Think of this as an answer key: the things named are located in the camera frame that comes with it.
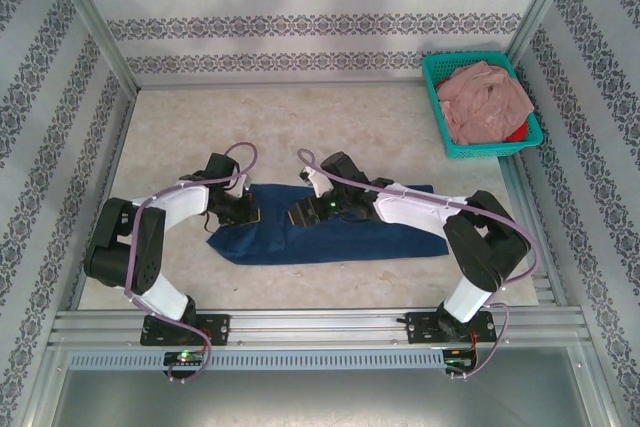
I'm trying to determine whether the dark blue t-shirt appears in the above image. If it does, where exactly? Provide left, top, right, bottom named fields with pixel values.
left=207, top=180, right=449, bottom=267

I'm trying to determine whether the left controller circuit board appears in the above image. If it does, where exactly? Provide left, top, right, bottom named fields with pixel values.
left=164, top=349, right=204, bottom=368

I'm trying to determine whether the controller circuit board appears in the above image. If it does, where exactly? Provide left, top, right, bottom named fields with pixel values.
left=164, top=349, right=204, bottom=368
left=444, top=347, right=480, bottom=369

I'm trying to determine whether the teal plastic basket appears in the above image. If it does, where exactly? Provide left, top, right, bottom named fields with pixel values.
left=422, top=51, right=545, bottom=161

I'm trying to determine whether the pink crumpled cloth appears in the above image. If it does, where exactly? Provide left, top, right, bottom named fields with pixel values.
left=435, top=60, right=536, bottom=146

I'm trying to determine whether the grey metal sheet panel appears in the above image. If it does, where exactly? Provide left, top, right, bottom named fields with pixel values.
left=49, top=346, right=619, bottom=427

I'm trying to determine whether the red cloth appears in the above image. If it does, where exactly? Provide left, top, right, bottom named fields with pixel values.
left=503, top=121, right=531, bottom=144

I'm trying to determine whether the right controller circuit board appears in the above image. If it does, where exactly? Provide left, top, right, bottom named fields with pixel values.
left=444, top=347, right=480, bottom=369

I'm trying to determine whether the aluminium mounting rail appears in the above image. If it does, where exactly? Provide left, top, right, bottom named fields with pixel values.
left=49, top=309, right=586, bottom=347

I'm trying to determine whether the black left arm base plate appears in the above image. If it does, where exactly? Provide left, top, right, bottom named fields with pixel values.
left=139, top=313, right=232, bottom=347

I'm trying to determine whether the aluminium frame side rail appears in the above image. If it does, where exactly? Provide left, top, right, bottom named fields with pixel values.
left=67, top=89, right=137, bottom=312
left=499, top=154, right=569, bottom=309

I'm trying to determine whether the aluminium frame back rail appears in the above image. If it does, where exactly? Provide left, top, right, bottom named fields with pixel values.
left=133, top=77, right=427, bottom=92

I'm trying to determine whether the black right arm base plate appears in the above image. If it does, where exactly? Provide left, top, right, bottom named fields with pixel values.
left=398, top=309, right=499, bottom=346

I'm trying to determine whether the grey slotted cable duct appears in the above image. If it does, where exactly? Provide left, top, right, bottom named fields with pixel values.
left=67, top=349, right=447, bottom=371

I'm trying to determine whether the aluminium frame post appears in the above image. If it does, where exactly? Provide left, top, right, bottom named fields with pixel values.
left=506, top=0, right=587, bottom=69
left=47, top=0, right=140, bottom=92

